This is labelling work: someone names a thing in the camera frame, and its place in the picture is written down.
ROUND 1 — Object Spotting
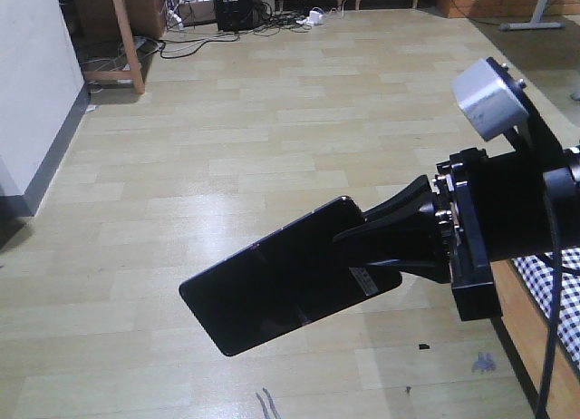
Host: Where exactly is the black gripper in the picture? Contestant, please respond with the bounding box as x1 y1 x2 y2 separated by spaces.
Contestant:
333 148 550 321

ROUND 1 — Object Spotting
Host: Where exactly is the black smartphone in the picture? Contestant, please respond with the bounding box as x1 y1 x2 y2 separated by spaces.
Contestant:
179 196 402 356

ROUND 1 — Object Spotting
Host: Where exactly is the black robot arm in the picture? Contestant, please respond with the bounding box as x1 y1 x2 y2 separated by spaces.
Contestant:
333 148 579 321

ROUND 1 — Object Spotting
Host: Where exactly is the black white checkered bedsheet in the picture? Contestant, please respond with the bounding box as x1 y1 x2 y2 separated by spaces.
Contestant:
509 246 580 356

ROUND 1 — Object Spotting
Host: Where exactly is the white power strip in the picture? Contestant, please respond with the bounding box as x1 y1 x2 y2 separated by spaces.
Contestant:
295 10 324 26

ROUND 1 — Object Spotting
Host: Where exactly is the grey metal table leg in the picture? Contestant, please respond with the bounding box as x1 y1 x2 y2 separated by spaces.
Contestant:
498 0 564 32

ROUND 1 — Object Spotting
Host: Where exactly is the black computer tower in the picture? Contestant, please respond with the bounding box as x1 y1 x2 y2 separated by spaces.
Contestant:
214 0 258 32

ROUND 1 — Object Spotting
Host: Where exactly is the cardboard box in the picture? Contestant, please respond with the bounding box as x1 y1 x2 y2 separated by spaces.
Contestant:
177 0 216 27

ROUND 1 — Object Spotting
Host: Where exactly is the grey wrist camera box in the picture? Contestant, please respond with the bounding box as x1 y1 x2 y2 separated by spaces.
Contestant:
451 57 531 141

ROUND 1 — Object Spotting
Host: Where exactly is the wooden bed frame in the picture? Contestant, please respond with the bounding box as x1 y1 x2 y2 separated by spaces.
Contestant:
491 260 579 418

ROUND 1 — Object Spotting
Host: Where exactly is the black camera cable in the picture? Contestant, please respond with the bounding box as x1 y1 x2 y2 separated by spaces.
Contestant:
533 196 567 419

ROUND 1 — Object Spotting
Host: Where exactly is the wooden desk leg frame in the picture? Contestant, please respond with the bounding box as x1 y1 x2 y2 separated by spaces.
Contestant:
82 0 145 94

